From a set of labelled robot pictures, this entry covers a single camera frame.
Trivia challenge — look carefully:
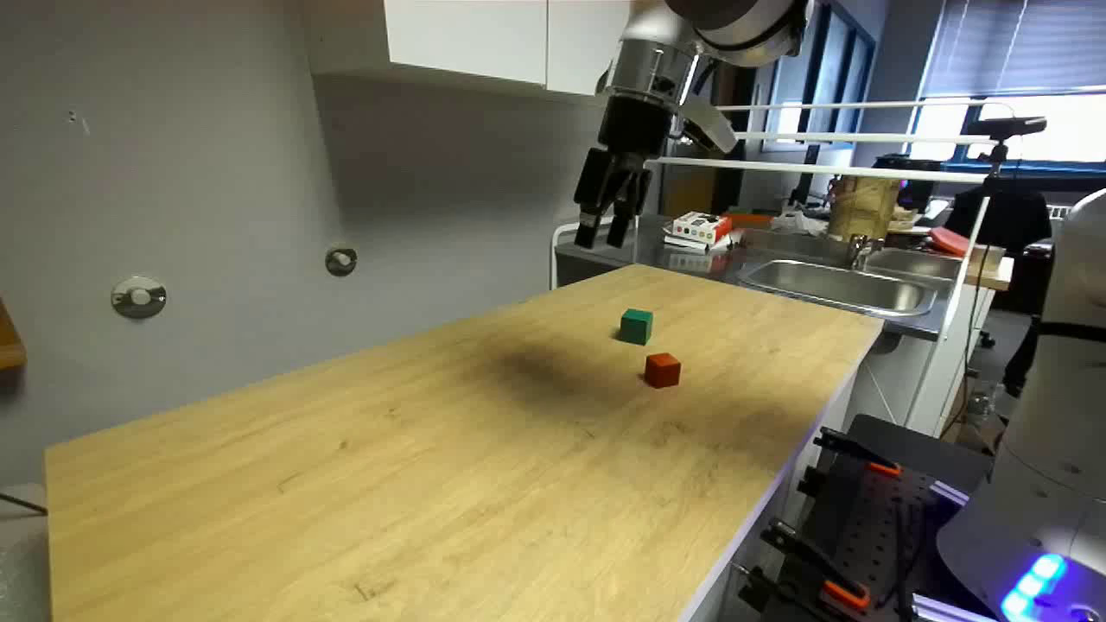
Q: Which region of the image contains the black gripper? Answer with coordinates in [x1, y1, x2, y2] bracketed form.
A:
[573, 98, 669, 248]

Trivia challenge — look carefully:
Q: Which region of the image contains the orange block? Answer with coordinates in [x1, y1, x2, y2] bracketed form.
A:
[642, 353, 680, 388]

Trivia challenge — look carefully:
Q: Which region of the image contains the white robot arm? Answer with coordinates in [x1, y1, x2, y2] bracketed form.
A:
[573, 0, 1106, 622]

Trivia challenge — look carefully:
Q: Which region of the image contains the green block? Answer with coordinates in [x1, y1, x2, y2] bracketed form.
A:
[620, 307, 655, 347]

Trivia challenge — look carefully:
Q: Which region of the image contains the colourful card box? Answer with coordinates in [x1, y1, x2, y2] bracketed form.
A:
[668, 210, 735, 248]

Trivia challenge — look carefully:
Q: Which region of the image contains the stainless steel sink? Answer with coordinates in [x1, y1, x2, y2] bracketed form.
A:
[741, 259, 948, 322]

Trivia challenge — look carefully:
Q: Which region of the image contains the black clamp with orange tips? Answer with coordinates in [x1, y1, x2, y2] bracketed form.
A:
[732, 415, 990, 622]

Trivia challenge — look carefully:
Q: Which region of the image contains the white wall cabinet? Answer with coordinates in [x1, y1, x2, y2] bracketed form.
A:
[384, 0, 628, 98]

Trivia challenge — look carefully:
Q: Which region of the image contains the round wall outlet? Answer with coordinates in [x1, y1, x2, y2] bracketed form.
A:
[324, 248, 361, 278]

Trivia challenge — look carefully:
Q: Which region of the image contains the camera on tripod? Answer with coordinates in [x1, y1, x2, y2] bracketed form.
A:
[915, 117, 1046, 436]

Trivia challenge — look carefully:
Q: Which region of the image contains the grey round wall fixture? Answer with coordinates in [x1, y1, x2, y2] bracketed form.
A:
[110, 278, 168, 322]

